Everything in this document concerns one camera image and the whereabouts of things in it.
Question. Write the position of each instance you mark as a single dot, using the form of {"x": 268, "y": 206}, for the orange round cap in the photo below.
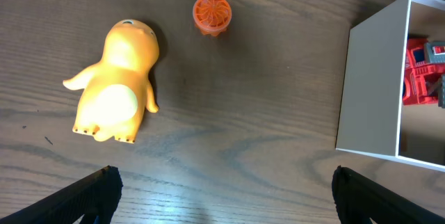
{"x": 212, "y": 17}

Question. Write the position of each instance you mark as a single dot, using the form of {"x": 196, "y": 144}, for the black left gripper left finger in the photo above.
{"x": 93, "y": 199}

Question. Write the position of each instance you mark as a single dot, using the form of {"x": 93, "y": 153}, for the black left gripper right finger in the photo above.
{"x": 361, "y": 200}

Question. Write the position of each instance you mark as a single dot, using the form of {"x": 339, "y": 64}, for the white cardboard box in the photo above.
{"x": 373, "y": 120}

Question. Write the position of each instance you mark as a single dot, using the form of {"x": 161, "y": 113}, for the red toy truck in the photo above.
{"x": 423, "y": 81}

